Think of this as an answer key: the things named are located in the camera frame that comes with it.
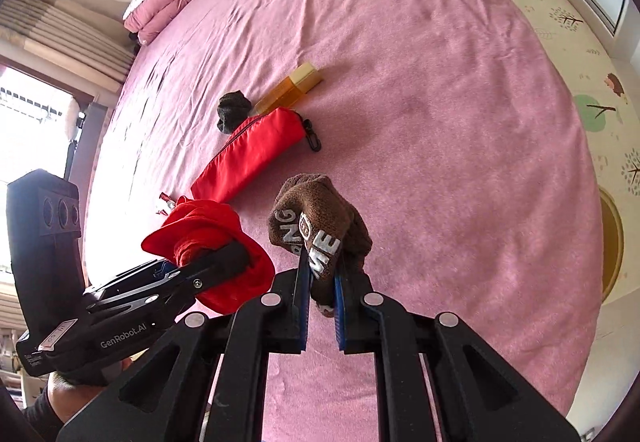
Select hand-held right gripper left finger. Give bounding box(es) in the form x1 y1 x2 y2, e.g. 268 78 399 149
57 249 313 442

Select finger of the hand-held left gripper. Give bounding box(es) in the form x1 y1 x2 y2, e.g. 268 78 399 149
169 241 251 304
149 258 182 281

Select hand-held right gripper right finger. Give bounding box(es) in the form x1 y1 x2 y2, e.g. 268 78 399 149
334 267 596 442

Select red cloth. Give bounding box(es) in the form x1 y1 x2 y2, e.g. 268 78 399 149
141 196 276 315

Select brown knitted cloth white letters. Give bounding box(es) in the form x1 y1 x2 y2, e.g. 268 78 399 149
266 173 373 318

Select person's left forearm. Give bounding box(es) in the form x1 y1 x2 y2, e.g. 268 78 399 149
22 379 83 428

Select person's left hand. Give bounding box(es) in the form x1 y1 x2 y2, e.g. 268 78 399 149
50 358 133 388

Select red zipper pouch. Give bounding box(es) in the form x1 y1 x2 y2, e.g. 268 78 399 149
191 107 321 204

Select black crumpled cloth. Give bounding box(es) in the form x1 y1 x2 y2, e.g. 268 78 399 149
216 91 252 134

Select window with grille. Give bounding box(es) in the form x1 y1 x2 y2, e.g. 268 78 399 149
0 67 76 183

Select white fluffy cushion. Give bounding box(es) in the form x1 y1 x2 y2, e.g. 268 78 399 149
62 94 83 128

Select amber bottle with wooden cap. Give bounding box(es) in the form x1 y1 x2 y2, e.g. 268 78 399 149
252 62 323 115

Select beige curtain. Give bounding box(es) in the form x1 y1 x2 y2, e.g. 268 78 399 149
0 0 133 88

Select folded pink quilt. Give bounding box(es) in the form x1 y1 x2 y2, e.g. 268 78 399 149
123 0 216 45

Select tree print play mat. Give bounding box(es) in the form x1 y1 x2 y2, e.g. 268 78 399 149
470 0 640 308

